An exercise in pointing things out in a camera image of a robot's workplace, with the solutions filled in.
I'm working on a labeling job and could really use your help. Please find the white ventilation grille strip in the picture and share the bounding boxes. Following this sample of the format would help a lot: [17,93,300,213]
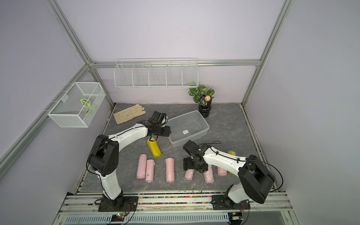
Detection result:
[62,212,229,225]

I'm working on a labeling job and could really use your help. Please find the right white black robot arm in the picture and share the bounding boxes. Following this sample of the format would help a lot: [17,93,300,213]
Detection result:
[183,141,275,210]

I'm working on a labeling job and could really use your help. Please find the white mesh basket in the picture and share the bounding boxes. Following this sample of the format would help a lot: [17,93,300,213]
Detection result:
[48,82,106,128]

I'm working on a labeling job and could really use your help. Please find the white wire wall shelf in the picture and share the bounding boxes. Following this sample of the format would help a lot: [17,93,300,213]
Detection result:
[114,58,199,89]

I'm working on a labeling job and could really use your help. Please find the aluminium frame rails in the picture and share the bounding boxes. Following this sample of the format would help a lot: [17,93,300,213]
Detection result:
[1,1,293,179]

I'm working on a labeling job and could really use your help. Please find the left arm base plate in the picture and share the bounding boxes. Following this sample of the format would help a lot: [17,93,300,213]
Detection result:
[98,196,139,212]

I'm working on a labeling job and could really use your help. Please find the potted plant black pot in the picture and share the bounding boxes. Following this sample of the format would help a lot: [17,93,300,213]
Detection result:
[188,82,215,118]

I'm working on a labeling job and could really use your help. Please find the yellow trash bag roll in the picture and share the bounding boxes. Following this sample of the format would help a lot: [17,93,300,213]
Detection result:
[227,151,236,157]
[147,139,162,158]

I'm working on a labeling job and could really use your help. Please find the yellow trash bag roll left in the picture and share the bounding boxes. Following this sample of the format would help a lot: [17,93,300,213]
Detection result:
[147,139,162,158]

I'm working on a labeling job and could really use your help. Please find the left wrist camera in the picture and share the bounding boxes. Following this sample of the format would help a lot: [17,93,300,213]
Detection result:
[149,111,167,126]

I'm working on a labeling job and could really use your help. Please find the yellow trash bag roll right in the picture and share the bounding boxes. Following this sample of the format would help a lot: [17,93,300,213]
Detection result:
[227,151,236,157]

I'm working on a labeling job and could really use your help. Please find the beige work glove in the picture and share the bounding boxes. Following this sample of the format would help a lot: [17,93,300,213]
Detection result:
[113,104,146,125]

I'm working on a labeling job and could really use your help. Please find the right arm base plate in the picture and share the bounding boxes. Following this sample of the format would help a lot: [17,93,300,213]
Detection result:
[210,195,250,211]

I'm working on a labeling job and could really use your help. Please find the pink roll with green sticker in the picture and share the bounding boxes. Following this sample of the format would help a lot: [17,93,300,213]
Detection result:
[145,159,156,183]

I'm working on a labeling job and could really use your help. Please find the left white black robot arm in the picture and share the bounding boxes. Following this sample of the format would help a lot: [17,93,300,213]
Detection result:
[87,121,171,207]

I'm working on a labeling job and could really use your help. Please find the clear plastic storage box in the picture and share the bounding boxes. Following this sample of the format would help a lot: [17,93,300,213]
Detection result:
[167,111,210,148]

